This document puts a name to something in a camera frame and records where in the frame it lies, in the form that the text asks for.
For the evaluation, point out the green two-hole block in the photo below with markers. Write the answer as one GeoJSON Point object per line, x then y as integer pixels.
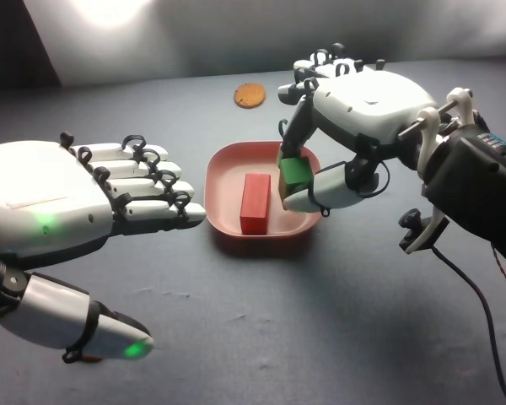
{"type": "Point", "coordinates": [295, 171]}

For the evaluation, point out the pink plastic bowl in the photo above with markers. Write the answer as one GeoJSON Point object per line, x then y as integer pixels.
{"type": "Point", "coordinates": [223, 185]}

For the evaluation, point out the orange round toy cookie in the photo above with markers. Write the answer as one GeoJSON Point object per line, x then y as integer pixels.
{"type": "Point", "coordinates": [249, 96]}

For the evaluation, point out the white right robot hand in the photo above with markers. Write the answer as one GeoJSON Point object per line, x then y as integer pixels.
{"type": "Point", "coordinates": [371, 105]}

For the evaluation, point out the grey table cloth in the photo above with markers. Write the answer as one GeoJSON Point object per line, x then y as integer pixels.
{"type": "Point", "coordinates": [236, 316]}

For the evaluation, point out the small tan toy cookie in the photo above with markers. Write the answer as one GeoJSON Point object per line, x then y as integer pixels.
{"type": "Point", "coordinates": [93, 359]}

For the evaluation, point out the red cube block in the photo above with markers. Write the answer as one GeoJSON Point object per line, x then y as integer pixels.
{"type": "Point", "coordinates": [255, 202]}

